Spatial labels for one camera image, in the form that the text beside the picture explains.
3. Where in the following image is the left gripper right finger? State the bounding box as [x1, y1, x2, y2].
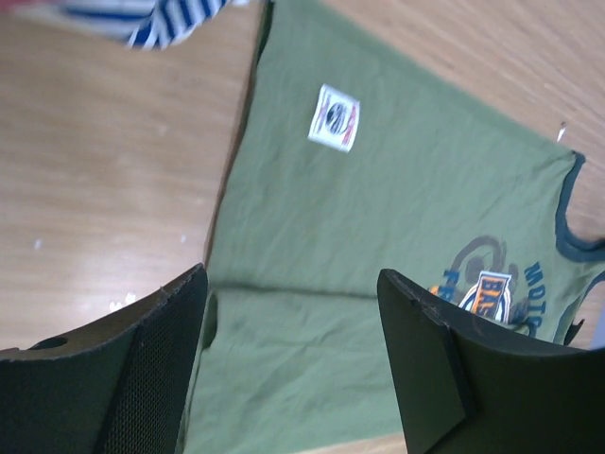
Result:
[377, 270, 604, 453]

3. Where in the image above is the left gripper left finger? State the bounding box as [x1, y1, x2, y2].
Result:
[1, 264, 208, 453]

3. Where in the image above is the olive green printed tank top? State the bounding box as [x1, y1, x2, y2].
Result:
[182, 1, 604, 453]

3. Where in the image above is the blue white striped tank top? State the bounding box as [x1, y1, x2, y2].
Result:
[7, 0, 249, 50]

